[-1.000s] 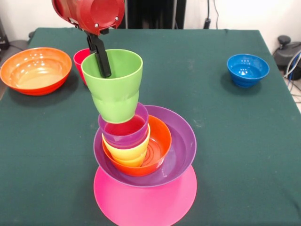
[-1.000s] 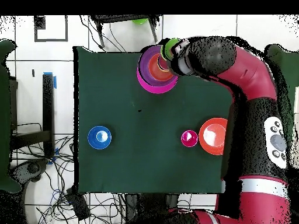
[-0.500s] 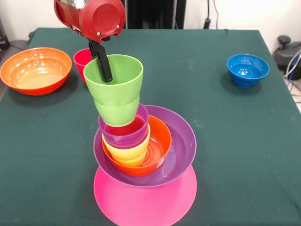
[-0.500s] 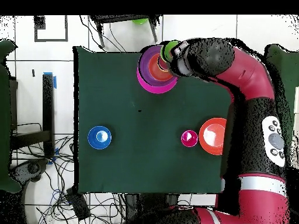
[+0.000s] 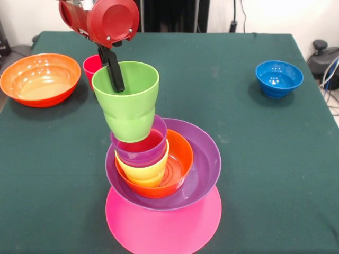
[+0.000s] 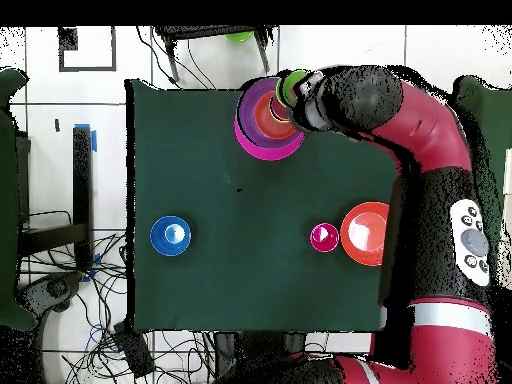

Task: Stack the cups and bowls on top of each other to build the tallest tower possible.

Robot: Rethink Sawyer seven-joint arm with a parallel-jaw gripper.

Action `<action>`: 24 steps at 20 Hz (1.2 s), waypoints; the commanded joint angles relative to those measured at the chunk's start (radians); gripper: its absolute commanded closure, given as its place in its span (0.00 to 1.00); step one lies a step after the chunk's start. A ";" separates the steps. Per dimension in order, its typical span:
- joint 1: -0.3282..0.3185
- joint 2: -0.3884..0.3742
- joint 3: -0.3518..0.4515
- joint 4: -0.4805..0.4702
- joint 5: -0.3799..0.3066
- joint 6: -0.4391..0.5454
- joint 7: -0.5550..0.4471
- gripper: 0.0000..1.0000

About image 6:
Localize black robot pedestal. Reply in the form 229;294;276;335
213;331;309;377

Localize black metal stool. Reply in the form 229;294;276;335
152;24;278;84

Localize blue tape strip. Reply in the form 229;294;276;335
74;122;98;153

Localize dark green tablecloth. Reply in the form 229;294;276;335
124;78;401;334

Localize cable bundle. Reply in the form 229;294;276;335
17;209;135;384

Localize black power brick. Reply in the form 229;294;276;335
112;319;156;380

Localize green cup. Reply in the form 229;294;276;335
275;69;310;108

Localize black upright post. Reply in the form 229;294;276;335
72;125;94;270

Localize black pedestal foot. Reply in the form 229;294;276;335
15;270;86;319

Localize blue bowl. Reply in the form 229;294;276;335
149;215;192;257

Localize white boxes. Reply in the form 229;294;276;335
502;146;512;201

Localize small orange bowl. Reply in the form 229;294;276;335
254;90;299;141

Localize black cross beam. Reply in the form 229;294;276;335
17;222;88;257

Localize red cup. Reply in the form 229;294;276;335
309;222;340;254

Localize large orange bowl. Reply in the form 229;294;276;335
340;201;391;268

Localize purple bowl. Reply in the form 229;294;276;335
235;76;306;148

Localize pink bowl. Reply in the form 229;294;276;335
234;115;307;162

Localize green side table cloth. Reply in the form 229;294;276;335
0;66;38;332
451;74;512;249

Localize green bowl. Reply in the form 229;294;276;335
225;30;255;44

